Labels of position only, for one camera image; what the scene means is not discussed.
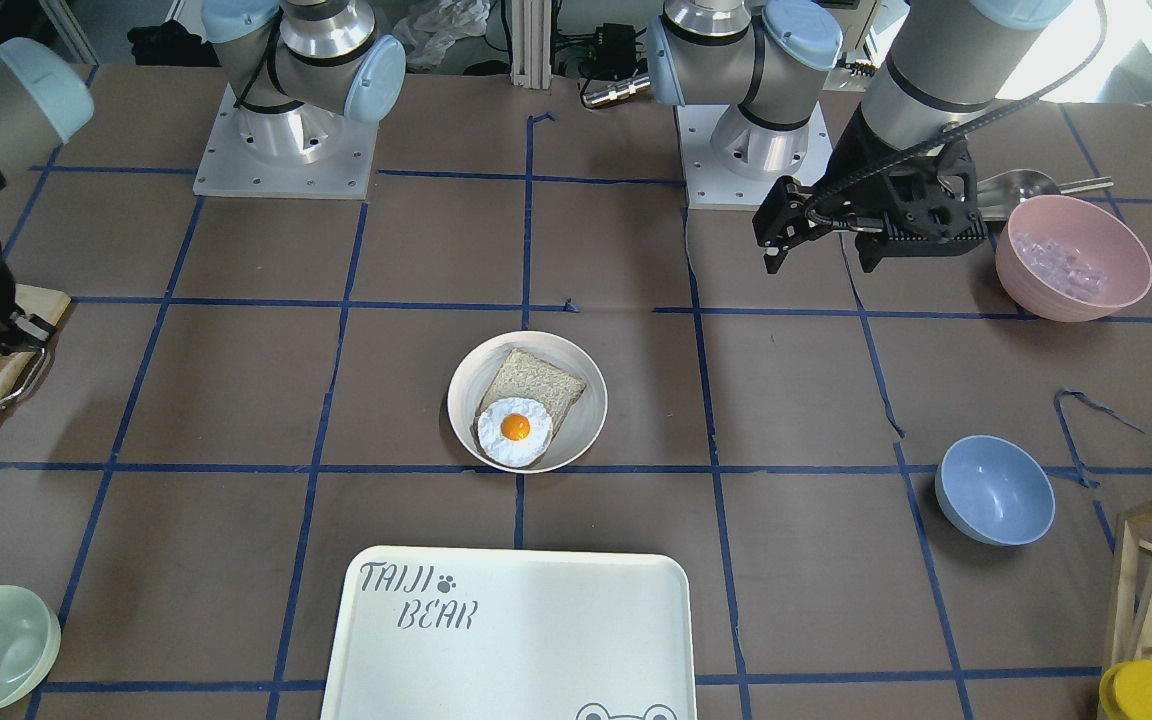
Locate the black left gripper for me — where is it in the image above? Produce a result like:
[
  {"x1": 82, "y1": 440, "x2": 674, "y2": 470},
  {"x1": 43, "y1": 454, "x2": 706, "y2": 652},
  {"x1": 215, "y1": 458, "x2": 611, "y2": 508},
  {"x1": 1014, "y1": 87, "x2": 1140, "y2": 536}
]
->
[{"x1": 751, "y1": 126, "x2": 988, "y2": 273}]

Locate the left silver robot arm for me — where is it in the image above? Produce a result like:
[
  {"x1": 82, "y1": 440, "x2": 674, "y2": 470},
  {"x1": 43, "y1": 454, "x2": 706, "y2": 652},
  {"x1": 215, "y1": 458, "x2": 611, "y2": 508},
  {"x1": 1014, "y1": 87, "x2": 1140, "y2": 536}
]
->
[{"x1": 646, "y1": 1, "x2": 1068, "y2": 274}]

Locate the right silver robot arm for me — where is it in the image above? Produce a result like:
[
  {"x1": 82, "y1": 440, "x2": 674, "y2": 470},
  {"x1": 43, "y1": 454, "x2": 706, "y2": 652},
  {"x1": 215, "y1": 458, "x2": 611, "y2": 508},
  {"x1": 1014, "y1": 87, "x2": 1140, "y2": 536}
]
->
[{"x1": 0, "y1": 1, "x2": 406, "y2": 355}]

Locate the bread slice on plate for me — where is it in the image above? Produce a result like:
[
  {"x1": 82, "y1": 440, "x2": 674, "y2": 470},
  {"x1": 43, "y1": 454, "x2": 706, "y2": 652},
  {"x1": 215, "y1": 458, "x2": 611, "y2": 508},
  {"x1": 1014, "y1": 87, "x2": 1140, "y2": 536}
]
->
[{"x1": 477, "y1": 347, "x2": 588, "y2": 435}]

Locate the white round plate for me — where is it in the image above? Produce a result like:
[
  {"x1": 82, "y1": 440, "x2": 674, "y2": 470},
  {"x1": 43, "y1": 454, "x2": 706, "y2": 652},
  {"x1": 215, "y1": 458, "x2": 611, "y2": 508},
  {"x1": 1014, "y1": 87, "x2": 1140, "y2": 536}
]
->
[{"x1": 445, "y1": 331, "x2": 609, "y2": 473}]

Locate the metal scoop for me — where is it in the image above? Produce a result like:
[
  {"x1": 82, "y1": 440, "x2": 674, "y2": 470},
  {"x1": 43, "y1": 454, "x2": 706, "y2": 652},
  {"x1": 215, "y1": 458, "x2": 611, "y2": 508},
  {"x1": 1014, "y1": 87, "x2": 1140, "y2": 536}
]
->
[{"x1": 977, "y1": 169, "x2": 1115, "y2": 222}]

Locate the pink bowl with ice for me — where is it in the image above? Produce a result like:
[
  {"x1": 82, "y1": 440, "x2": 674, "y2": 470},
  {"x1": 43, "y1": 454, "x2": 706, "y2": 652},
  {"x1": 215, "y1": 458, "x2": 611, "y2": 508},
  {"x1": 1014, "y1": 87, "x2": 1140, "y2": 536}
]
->
[{"x1": 995, "y1": 195, "x2": 1152, "y2": 323}]

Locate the blue bowl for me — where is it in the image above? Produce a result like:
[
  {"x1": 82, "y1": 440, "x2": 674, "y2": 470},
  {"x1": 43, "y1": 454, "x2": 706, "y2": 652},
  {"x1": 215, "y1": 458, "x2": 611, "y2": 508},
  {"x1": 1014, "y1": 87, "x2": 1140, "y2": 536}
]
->
[{"x1": 934, "y1": 435, "x2": 1056, "y2": 547}]

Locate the fake fried egg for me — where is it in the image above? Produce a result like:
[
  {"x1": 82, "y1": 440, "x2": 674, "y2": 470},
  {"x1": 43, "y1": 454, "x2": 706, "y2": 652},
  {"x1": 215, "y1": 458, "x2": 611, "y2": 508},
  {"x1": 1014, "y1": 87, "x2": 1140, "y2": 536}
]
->
[{"x1": 476, "y1": 397, "x2": 552, "y2": 468}]

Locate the cream bear tray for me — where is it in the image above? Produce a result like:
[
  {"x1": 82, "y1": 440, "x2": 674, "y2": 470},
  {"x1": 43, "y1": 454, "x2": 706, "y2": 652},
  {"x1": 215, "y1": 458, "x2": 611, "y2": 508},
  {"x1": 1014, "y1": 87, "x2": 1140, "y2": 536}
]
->
[{"x1": 321, "y1": 546, "x2": 698, "y2": 719}]

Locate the yellow mug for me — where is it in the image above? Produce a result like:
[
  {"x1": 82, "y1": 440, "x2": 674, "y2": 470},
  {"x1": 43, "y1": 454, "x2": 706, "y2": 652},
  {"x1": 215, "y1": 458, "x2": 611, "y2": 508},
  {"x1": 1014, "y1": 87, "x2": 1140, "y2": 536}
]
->
[{"x1": 1098, "y1": 660, "x2": 1152, "y2": 719}]

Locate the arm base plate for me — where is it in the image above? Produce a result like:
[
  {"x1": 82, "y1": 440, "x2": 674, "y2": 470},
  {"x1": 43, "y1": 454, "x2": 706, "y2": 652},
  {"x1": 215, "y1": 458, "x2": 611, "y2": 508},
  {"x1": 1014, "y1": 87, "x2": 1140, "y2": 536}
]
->
[
  {"x1": 194, "y1": 88, "x2": 379, "y2": 200},
  {"x1": 676, "y1": 105, "x2": 833, "y2": 210}
]

